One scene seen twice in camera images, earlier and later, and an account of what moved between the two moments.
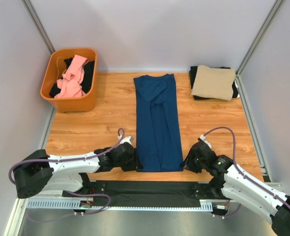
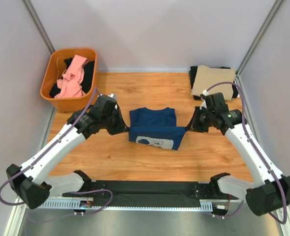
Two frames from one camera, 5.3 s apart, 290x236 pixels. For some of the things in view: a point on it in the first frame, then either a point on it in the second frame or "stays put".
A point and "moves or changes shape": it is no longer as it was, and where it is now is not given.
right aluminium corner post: [276, 4] stays put
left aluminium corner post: [37, 22] stays put
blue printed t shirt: [158, 141] moves or changes shape
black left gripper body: [130, 164] -> [113, 123]
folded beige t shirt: [214, 83] stays put
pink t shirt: [70, 84] stays put
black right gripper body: [192, 164] -> [202, 120]
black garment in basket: [86, 82] stays put
